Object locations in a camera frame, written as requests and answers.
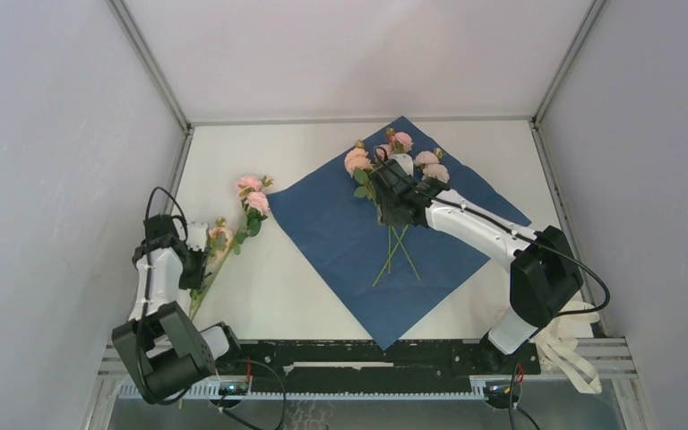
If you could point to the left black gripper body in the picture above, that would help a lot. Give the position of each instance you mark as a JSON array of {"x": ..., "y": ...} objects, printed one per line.
[{"x": 192, "y": 275}]

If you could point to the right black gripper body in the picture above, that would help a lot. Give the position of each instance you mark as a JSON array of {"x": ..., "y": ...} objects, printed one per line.
[{"x": 387, "y": 211}]

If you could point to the blue wrapping paper sheet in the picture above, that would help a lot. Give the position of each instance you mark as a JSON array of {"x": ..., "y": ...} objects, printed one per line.
[{"x": 339, "y": 235}]

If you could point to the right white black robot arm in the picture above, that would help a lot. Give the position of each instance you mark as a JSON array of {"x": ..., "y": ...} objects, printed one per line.
[{"x": 544, "y": 275}]

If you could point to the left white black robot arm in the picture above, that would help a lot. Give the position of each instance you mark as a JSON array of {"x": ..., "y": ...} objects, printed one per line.
[{"x": 159, "y": 345}]

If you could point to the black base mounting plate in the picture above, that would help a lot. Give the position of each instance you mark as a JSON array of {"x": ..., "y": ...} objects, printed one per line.
[{"x": 339, "y": 367}]

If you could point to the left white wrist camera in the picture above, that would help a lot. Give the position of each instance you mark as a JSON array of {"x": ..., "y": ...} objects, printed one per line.
[{"x": 197, "y": 236}]

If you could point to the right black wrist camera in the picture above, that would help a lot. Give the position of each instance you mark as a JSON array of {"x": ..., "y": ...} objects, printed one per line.
[{"x": 161, "y": 230}]

